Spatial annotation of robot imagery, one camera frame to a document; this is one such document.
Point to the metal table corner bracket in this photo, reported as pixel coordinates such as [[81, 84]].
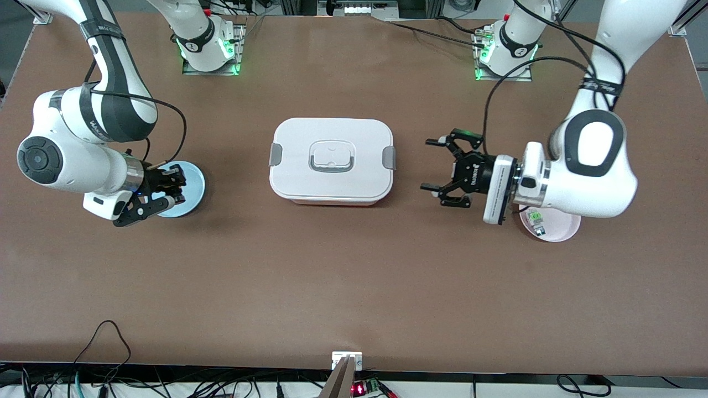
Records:
[[678, 30], [38, 19]]

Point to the pale pink round plate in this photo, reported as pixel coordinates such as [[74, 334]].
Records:
[[561, 228]]

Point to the circuit board red display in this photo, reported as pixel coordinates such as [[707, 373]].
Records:
[[362, 388]]

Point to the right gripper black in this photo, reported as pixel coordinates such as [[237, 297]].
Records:
[[154, 181]]

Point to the white lit background device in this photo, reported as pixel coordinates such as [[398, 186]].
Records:
[[359, 8]]

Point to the small white edge bracket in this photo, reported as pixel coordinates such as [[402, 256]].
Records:
[[347, 356]]

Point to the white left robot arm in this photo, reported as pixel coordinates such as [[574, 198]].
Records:
[[614, 188]]

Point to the light blue round plate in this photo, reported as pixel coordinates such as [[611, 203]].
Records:
[[193, 185]]

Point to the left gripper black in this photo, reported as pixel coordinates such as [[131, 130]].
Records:
[[477, 174]]

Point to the green white push-button switch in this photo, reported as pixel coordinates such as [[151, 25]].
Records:
[[535, 220]]

